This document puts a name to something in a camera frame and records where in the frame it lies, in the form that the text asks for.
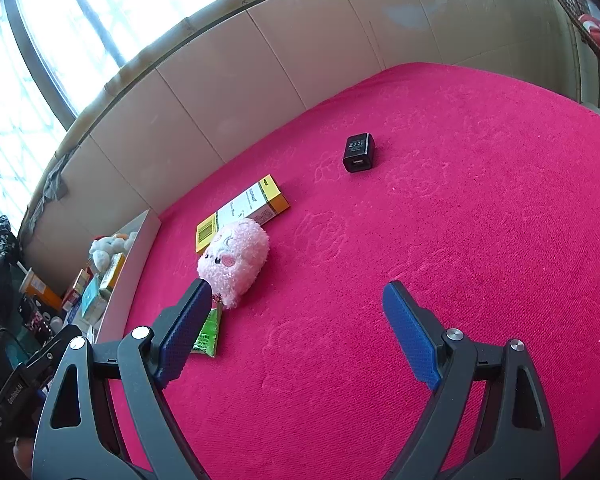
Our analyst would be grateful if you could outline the yellow and white medicine box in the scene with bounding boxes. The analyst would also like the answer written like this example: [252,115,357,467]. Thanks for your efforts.
[196,174,291,254]

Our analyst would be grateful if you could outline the black charger cube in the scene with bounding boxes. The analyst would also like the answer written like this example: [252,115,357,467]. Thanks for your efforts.
[342,132,377,174]

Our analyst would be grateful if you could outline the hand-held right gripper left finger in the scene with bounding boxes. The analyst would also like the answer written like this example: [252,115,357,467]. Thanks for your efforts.
[30,277,215,480]

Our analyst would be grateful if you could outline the magenta towel blanket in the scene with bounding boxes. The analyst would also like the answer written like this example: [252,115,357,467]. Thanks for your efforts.
[92,62,600,480]

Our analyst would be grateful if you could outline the white plush toy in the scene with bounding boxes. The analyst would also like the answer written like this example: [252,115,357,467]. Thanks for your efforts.
[90,231,138,271]

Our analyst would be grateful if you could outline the grey cloth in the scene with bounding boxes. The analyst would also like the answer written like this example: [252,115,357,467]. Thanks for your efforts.
[17,150,73,241]

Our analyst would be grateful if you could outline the polka dot pouch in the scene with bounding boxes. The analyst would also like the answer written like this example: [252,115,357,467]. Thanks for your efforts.
[19,292,63,343]

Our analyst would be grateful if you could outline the green snack packet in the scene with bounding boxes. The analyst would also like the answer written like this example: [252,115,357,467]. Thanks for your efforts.
[191,305,224,358]

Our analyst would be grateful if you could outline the teal tissue pack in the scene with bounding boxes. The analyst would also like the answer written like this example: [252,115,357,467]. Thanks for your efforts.
[77,277,108,328]

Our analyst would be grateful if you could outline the red and white snack packet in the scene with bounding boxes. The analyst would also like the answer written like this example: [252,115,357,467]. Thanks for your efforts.
[62,269,91,311]

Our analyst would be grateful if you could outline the pink plush toy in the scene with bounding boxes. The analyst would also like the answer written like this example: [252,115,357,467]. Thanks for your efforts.
[196,218,271,310]

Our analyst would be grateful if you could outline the red and white seat cushion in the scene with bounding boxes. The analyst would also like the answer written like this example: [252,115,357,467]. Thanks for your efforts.
[577,12,600,61]

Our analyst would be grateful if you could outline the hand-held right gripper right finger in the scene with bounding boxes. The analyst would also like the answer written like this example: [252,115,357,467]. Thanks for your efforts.
[382,281,562,480]

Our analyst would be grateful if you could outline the orange cup with straw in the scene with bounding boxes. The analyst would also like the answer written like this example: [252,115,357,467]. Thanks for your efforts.
[19,262,63,311]

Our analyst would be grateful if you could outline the yellow tissue pack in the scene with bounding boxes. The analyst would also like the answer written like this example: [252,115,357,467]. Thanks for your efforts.
[98,252,127,293]

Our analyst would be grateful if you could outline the person's left hand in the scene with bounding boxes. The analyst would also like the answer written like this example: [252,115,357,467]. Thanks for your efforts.
[12,435,36,478]

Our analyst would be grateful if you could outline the window with metal grille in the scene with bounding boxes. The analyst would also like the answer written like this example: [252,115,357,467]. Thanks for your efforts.
[0,0,261,231]

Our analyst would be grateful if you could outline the white cardboard tray box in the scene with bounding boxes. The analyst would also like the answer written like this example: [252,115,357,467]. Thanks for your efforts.
[55,210,162,346]

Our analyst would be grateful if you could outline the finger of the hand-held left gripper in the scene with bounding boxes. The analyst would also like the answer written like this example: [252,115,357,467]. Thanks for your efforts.
[27,324,83,377]

